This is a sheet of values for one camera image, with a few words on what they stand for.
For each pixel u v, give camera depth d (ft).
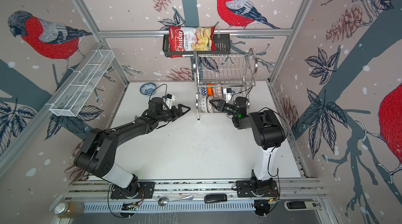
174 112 2.56
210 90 3.27
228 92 2.87
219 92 3.27
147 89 3.74
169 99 2.74
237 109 2.56
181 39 2.88
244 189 2.39
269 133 1.81
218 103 2.83
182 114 2.56
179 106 2.61
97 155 1.48
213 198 2.25
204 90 3.24
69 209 2.04
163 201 2.34
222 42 3.12
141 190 2.39
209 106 2.98
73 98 2.35
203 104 3.01
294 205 2.14
